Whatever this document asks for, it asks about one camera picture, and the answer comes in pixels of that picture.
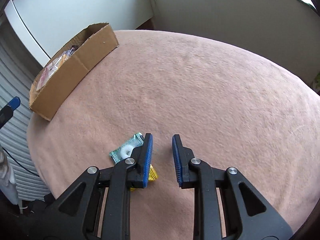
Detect yellow candy packet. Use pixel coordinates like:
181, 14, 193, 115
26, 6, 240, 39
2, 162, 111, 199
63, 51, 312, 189
130, 163, 159, 193

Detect teal mint candy packet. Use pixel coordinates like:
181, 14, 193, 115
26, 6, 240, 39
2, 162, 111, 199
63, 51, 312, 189
109, 132, 144, 164

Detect packaged bread slices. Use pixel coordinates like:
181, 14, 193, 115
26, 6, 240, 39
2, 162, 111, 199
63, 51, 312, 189
36, 49, 74, 92

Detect Snickers bar English label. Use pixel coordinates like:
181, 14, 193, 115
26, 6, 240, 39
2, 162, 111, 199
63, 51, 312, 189
71, 45, 79, 51

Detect left hand fuzzy sleeve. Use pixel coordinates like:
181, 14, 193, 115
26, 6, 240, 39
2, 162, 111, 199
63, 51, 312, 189
0, 147, 18, 205

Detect brown cardboard box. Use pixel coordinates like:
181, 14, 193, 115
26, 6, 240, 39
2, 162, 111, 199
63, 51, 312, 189
29, 23, 119, 121

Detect white cabinet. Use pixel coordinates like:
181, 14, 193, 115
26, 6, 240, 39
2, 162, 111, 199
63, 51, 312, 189
4, 0, 153, 66

